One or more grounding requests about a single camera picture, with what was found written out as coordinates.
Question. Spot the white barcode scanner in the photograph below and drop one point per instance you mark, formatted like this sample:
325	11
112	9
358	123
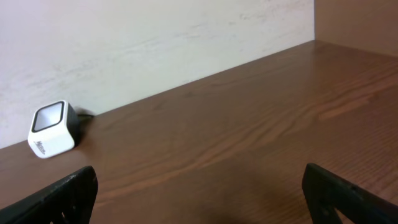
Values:
55	129

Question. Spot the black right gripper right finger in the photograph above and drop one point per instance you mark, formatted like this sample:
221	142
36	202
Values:
327	193

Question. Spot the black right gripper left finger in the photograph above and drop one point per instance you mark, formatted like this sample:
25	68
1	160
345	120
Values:
68	200

